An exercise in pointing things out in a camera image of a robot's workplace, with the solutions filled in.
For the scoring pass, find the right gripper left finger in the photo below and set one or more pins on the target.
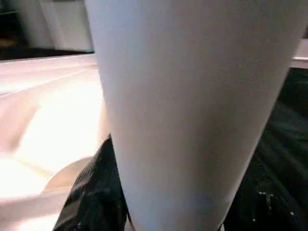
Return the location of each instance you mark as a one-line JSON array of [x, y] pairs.
[[94, 192]]

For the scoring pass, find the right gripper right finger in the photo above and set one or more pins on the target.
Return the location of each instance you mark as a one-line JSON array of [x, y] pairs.
[[267, 202]]

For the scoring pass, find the white plastic table top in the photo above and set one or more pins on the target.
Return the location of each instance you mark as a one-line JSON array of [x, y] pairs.
[[48, 134]]

